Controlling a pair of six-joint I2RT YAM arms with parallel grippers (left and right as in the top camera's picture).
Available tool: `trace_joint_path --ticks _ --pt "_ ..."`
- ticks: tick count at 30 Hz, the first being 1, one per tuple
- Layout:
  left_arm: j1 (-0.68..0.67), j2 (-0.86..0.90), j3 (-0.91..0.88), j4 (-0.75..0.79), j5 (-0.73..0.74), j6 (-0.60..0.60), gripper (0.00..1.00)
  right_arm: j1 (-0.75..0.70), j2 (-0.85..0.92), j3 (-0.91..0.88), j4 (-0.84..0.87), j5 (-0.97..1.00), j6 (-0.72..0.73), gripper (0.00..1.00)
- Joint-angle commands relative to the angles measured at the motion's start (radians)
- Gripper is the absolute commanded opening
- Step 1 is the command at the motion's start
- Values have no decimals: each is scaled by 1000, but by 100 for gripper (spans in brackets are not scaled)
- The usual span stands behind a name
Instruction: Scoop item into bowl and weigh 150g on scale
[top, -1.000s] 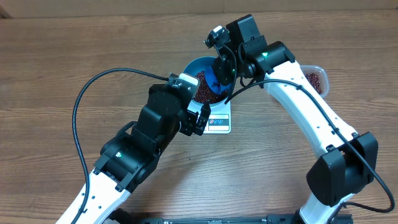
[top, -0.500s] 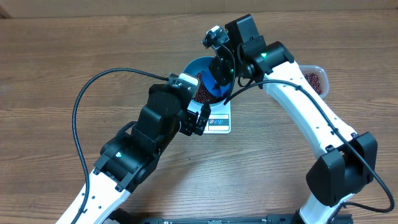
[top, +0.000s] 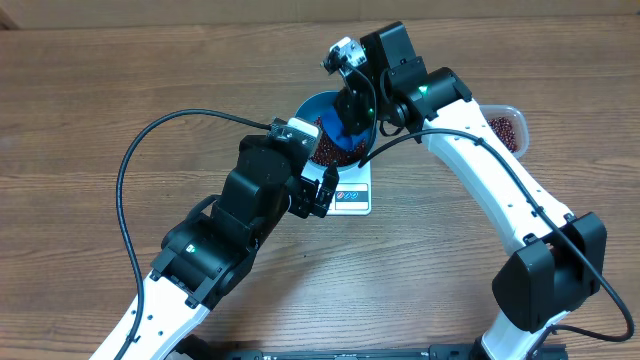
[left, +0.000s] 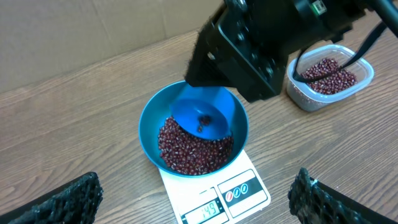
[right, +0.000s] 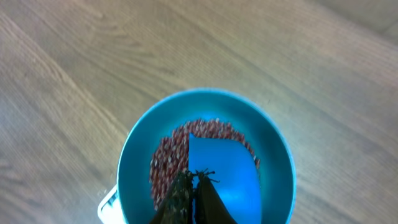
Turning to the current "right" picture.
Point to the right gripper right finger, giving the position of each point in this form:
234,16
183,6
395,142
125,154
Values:
209,208

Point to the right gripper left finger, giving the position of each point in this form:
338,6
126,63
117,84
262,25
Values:
176,208

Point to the blue plastic measuring scoop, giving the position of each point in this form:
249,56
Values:
235,176

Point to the teal blue bowl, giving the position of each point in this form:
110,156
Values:
276,173

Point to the red beans in bowl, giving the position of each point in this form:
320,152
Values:
171,155

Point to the white digital kitchen scale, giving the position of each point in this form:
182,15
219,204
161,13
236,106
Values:
109,209

